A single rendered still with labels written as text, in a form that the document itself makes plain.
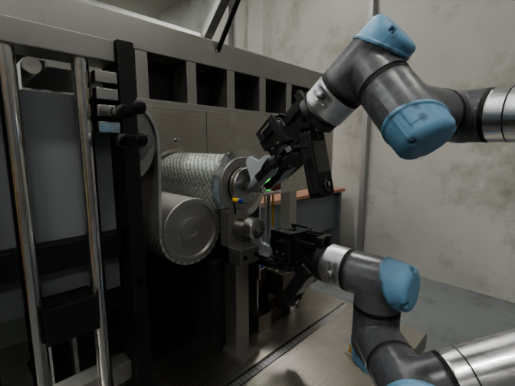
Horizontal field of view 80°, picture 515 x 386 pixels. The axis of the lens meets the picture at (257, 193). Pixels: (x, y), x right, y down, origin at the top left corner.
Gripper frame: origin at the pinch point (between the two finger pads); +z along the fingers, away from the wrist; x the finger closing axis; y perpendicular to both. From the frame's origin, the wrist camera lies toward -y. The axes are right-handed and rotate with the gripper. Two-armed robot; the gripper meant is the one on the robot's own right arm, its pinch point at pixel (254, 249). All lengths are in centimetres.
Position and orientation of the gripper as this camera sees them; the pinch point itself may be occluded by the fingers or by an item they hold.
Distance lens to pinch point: 73.3
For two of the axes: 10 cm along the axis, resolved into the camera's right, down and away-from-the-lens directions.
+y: 0.0, -9.9, -1.5
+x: -7.1, 1.1, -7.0
